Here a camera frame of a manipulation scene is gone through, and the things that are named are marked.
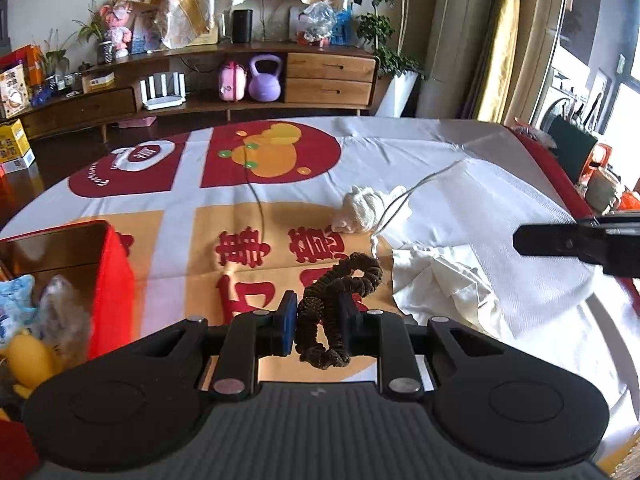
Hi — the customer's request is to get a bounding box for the white balled cloth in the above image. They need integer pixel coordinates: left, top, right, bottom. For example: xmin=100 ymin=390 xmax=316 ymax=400
xmin=331 ymin=185 xmax=412 ymax=235

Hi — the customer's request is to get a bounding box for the dark green bag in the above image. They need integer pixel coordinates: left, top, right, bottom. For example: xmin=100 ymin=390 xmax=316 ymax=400
xmin=547 ymin=116 xmax=599 ymax=183

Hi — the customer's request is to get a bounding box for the black speaker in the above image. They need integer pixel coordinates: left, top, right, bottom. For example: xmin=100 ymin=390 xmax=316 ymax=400
xmin=232 ymin=9 xmax=253 ymax=43

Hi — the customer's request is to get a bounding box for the white crumpled cloth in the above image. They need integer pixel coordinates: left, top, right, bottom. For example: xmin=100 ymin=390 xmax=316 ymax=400
xmin=391 ymin=244 xmax=506 ymax=338

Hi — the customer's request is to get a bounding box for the small white box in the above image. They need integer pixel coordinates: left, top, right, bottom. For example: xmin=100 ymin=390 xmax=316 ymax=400
xmin=82 ymin=72 xmax=116 ymax=93

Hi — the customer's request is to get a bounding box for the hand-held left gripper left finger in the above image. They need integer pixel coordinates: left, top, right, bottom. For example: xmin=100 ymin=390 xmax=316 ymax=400
xmin=145 ymin=291 xmax=299 ymax=403

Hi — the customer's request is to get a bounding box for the white planter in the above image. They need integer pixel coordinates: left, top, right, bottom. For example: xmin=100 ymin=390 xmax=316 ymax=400
xmin=375 ymin=71 xmax=421 ymax=118

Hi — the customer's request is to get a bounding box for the white router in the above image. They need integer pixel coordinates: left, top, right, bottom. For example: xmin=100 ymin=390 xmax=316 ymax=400
xmin=140 ymin=72 xmax=187 ymax=111

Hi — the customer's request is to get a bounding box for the wooden tv cabinet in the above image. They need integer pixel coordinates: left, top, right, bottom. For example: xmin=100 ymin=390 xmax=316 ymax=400
xmin=15 ymin=42 xmax=381 ymax=138

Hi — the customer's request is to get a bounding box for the purple kettlebell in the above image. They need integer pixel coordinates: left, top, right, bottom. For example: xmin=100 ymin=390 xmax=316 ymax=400
xmin=248 ymin=55 xmax=284 ymax=102

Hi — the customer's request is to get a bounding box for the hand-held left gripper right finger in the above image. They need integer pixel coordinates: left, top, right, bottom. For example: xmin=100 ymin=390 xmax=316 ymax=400
xmin=339 ymin=291 xmax=501 ymax=402

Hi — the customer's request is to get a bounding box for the yellow soft toy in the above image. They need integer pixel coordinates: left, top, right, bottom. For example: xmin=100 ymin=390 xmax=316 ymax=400
xmin=0 ymin=332 xmax=57 ymax=401

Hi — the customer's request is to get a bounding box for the beige curtain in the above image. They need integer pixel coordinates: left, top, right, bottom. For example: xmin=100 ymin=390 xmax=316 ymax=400
xmin=417 ymin=0 xmax=571 ymax=126

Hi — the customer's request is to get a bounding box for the white printed carton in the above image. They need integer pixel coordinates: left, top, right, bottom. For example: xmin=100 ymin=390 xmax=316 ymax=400
xmin=0 ymin=62 xmax=28 ymax=118

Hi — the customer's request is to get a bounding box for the red white printed tablecloth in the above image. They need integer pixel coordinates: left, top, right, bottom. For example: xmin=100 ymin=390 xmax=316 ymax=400
xmin=0 ymin=116 xmax=640 ymax=461

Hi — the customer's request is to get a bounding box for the pink plush doll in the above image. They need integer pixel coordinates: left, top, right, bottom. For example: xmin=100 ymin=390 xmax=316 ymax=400
xmin=100 ymin=0 xmax=133 ymax=58

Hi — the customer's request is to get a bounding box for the brown scrunchie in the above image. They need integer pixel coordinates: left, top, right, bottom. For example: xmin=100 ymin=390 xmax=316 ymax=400
xmin=296 ymin=251 xmax=385 ymax=371

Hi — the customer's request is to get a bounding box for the white cord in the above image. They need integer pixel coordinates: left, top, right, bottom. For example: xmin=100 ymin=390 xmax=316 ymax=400
xmin=369 ymin=157 xmax=468 ymax=257

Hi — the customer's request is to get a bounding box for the red gold tin box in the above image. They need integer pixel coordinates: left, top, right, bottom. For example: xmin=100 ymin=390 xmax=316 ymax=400
xmin=0 ymin=219 xmax=137 ymax=411

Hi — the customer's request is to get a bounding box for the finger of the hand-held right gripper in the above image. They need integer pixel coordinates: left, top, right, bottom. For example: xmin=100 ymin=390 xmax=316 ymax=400
xmin=512 ymin=215 xmax=640 ymax=277

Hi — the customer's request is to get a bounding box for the light blue patterned cloth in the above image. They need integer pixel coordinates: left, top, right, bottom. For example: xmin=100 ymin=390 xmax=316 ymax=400
xmin=0 ymin=274 xmax=40 ymax=346

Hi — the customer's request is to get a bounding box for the clear bag with items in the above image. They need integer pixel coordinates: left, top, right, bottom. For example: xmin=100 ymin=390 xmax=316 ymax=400
xmin=297 ymin=0 xmax=351 ymax=46

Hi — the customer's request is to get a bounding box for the yellow gift box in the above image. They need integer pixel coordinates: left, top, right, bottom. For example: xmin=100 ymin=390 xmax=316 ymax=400
xmin=0 ymin=119 xmax=36 ymax=171

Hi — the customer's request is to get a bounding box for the pink toy case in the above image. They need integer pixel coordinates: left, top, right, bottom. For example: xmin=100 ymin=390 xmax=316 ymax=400
xmin=218 ymin=60 xmax=249 ymax=102

